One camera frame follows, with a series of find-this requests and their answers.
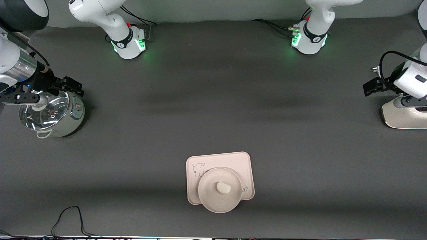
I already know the beige round plate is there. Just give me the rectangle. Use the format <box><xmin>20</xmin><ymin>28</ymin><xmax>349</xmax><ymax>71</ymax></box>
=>
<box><xmin>197</xmin><ymin>167</ymin><xmax>243</xmax><ymax>214</ymax></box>

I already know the beige rabbit print tray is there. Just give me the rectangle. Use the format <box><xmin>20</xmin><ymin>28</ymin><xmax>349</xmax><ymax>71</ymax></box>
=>
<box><xmin>186</xmin><ymin>152</ymin><xmax>255</xmax><ymax>205</ymax></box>

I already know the steel pot with glass lid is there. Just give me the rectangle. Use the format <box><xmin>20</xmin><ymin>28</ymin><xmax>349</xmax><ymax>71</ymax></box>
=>
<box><xmin>19</xmin><ymin>90</ymin><xmax>85</xmax><ymax>139</ymax></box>

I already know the glass pot lid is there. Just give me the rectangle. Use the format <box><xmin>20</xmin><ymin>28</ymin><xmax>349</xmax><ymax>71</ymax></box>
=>
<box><xmin>19</xmin><ymin>92</ymin><xmax>69</xmax><ymax>130</ymax></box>

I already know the cream toaster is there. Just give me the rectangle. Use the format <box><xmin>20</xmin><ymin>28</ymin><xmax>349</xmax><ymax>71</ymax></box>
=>
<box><xmin>380</xmin><ymin>95</ymin><xmax>427</xmax><ymax>130</ymax></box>

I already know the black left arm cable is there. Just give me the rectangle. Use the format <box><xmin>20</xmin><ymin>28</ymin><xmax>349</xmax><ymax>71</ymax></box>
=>
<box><xmin>380</xmin><ymin>51</ymin><xmax>427</xmax><ymax>94</ymax></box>

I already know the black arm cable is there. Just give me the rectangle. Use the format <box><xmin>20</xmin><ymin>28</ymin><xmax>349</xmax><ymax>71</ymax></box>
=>
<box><xmin>380</xmin><ymin>51</ymin><xmax>427</xmax><ymax>94</ymax></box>
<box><xmin>0</xmin><ymin>25</ymin><xmax>50</xmax><ymax>66</ymax></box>

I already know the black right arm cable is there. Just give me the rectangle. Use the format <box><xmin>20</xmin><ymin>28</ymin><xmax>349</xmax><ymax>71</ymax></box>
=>
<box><xmin>0</xmin><ymin>25</ymin><xmax>50</xmax><ymax>66</ymax></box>

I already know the black right base cable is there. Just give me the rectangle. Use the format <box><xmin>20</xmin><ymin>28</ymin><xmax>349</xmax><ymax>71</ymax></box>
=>
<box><xmin>120</xmin><ymin>5</ymin><xmax>157</xmax><ymax>40</ymax></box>

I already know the black base cable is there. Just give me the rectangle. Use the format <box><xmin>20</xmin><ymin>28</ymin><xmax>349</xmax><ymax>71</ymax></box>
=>
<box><xmin>120</xmin><ymin>5</ymin><xmax>157</xmax><ymax>40</ymax></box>
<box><xmin>252</xmin><ymin>19</ymin><xmax>297</xmax><ymax>36</ymax></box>

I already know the thin black loose cable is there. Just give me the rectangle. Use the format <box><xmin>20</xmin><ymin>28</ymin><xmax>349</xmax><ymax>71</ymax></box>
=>
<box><xmin>0</xmin><ymin>206</ymin><xmax>110</xmax><ymax>239</ymax></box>

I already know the black left base cable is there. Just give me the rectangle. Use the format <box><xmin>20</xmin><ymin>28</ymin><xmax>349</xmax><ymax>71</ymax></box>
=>
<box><xmin>252</xmin><ymin>19</ymin><xmax>297</xmax><ymax>36</ymax></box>

